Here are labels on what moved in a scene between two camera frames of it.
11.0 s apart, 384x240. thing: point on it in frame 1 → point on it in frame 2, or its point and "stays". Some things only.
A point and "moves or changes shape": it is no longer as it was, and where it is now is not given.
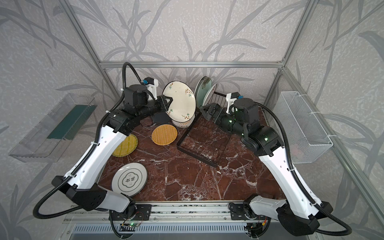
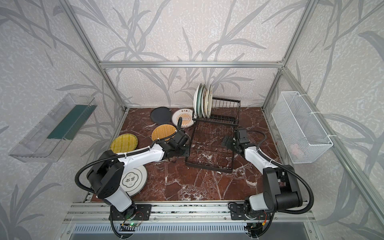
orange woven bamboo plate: (164, 134) stays
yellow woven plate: (127, 146) stays
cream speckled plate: (210, 95) moves or changes shape
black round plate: (161, 117) stays
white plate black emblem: (130, 178) stays
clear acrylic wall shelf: (49, 138) stays
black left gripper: (160, 102) → (182, 148)
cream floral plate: (183, 105) → (210, 101)
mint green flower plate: (203, 84) moves or changes shape
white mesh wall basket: (307, 138) stays
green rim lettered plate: (196, 88) → (197, 101)
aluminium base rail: (186, 212) stays
